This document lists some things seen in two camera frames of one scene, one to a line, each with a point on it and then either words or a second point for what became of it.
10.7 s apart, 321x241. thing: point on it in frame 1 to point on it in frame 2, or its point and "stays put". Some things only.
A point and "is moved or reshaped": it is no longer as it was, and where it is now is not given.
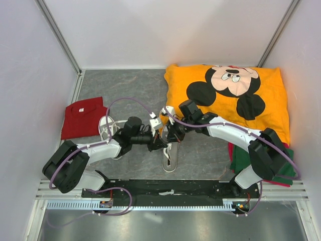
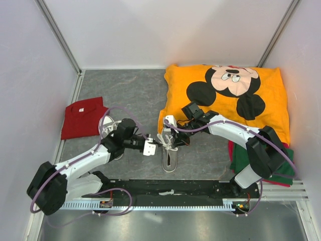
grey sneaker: (169, 152) stays put
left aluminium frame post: (59, 35) stays put
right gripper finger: (179, 136) to (186, 140)
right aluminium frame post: (278, 32) stays put
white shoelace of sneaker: (169, 145) is moved or reshaped
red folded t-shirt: (82, 118) stays put
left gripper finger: (161, 142) to (158, 144)
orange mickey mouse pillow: (254, 96) stays put
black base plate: (170, 190) stays put
